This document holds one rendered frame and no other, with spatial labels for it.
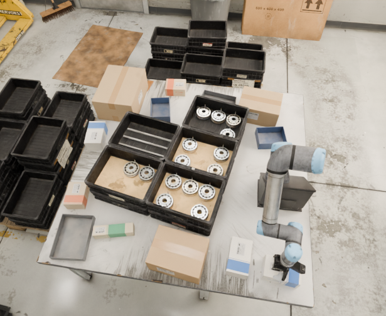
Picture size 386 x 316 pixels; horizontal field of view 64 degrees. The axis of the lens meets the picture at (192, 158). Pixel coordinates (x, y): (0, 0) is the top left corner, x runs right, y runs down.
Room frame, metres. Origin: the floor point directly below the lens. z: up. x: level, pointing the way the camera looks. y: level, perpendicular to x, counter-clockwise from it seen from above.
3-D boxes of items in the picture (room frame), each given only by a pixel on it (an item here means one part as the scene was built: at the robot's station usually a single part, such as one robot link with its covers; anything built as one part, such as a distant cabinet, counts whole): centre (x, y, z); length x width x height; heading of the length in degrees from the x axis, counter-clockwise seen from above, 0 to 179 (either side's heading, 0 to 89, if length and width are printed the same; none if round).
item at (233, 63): (2.37, -0.51, 0.37); 0.40 x 0.30 x 0.45; 80
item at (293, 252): (0.41, -0.46, 1.06); 0.09 x 0.08 x 0.11; 162
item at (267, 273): (0.40, -0.48, 0.74); 0.20 x 0.12 x 0.09; 75
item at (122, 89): (1.75, 0.54, 0.80); 0.40 x 0.30 x 0.20; 169
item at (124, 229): (0.66, 0.49, 0.73); 0.24 x 0.06 x 0.06; 94
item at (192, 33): (2.84, -0.18, 0.37); 0.42 x 0.34 x 0.46; 80
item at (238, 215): (1.14, 0.01, 0.35); 1.60 x 1.60 x 0.70; 80
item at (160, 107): (1.63, 0.24, 0.74); 0.20 x 0.15 x 0.07; 2
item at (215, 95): (1.69, -0.20, 0.73); 0.27 x 0.20 x 0.05; 70
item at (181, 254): (0.50, 0.09, 0.78); 0.30 x 0.22 x 0.16; 73
